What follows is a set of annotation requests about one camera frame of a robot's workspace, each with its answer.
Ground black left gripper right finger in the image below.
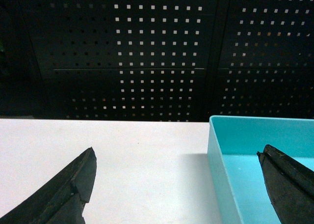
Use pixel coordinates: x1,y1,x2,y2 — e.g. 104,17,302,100
257,144,314,224

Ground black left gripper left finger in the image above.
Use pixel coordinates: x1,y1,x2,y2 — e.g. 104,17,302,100
0,148,97,224

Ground teal plastic bin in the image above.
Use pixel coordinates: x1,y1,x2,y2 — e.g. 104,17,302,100
208,115,314,224

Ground black perforated metal panel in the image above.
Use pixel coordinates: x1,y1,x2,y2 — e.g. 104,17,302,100
0,0,314,122

